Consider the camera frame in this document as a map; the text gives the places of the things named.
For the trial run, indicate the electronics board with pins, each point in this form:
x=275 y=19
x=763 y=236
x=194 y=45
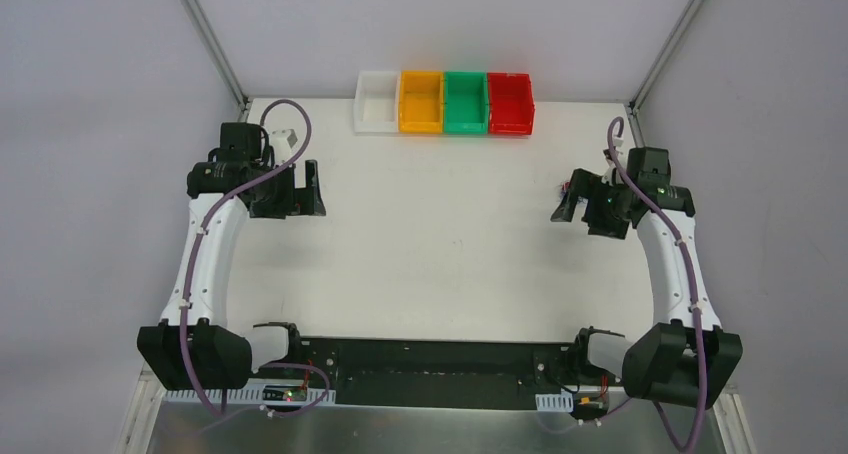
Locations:
x=590 y=408
x=282 y=394

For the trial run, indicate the red plastic bin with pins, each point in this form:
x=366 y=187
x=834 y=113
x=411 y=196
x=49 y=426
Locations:
x=511 y=104

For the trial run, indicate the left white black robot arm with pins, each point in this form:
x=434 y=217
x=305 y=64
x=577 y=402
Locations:
x=250 y=174

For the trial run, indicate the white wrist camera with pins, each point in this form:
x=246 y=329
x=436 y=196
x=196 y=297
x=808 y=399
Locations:
x=614 y=153
x=284 y=143

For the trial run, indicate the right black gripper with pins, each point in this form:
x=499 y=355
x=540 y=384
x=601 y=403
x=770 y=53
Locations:
x=590 y=205

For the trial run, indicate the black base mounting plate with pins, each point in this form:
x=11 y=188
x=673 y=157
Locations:
x=440 y=374

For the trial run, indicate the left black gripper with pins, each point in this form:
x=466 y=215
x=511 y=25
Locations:
x=291 y=195

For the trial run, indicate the green plastic bin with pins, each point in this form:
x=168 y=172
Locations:
x=466 y=103

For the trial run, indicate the left electronics board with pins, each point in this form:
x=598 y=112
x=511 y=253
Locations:
x=282 y=394

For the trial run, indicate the right electronics board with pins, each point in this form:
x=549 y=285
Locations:
x=590 y=408

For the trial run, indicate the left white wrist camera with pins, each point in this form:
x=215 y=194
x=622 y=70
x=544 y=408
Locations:
x=284 y=143

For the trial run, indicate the white plastic bin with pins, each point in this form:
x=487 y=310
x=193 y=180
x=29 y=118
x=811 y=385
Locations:
x=375 y=105

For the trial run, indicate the orange plastic bin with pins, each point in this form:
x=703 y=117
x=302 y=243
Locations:
x=421 y=102

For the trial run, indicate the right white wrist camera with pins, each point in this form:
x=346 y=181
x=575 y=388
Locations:
x=614 y=153

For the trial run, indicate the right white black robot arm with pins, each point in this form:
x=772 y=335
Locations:
x=686 y=357

